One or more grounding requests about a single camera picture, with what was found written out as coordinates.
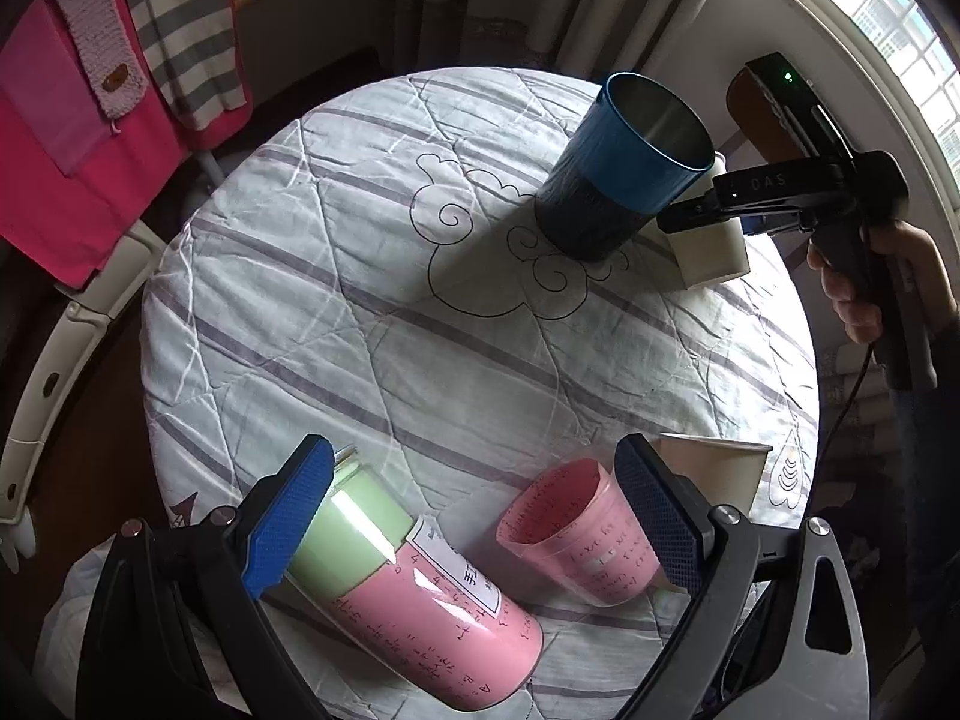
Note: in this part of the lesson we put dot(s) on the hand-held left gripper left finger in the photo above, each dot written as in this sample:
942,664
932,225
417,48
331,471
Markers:
294,517

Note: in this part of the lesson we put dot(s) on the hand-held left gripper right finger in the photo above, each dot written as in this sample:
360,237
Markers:
660,521

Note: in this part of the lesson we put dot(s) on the white drying rack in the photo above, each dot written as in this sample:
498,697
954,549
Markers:
52,382

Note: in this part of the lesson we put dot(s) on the blue metal cup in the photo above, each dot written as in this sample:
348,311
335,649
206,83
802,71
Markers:
607,165

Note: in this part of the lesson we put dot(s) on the brown wooden object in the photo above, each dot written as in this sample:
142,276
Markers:
746,109

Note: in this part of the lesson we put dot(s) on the grey striped garment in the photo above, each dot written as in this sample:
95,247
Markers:
191,37

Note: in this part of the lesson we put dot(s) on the striped quilted table cloth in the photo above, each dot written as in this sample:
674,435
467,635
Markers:
337,285

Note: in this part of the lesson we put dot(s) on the beige curtain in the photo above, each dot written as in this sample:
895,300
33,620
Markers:
525,0

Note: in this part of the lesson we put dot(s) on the pink knitted cloth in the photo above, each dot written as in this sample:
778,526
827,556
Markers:
101,37

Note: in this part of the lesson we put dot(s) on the window with white frame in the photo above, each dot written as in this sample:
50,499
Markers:
892,15

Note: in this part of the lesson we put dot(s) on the pink plastic cup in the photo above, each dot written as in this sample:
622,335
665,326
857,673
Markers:
581,540

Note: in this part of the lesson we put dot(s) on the pink hanging cloth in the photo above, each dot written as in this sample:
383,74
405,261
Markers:
52,187

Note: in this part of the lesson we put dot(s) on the white paper cup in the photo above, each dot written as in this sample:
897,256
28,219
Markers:
731,472

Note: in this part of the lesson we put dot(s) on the person's right hand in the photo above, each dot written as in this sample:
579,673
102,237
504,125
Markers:
855,300

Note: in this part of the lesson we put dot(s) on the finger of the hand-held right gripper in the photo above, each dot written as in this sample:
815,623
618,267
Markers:
757,225
694,214

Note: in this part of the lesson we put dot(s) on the pink and green tumbler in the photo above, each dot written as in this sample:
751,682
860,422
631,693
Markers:
420,615

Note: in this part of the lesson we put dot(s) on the white plastic bag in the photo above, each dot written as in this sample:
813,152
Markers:
75,600

